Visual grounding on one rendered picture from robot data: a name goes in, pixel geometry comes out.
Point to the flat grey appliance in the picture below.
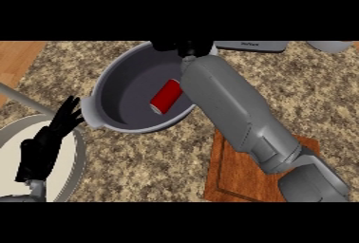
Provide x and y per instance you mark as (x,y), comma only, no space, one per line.
(253,46)

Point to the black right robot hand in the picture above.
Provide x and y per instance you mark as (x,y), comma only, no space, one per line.
(191,47)

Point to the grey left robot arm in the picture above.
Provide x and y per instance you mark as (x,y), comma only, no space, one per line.
(32,191)

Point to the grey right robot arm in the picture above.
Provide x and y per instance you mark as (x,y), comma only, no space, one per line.
(242,120)

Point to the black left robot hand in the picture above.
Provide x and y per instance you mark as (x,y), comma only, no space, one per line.
(43,144)

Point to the red can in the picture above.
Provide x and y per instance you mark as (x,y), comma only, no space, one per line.
(167,96)

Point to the pale grey object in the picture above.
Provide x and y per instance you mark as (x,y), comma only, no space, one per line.
(331,46)

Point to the brown wooden cutting board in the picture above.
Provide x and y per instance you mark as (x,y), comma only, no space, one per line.
(238,177)

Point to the grey pot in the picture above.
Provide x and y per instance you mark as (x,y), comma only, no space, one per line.
(134,91)

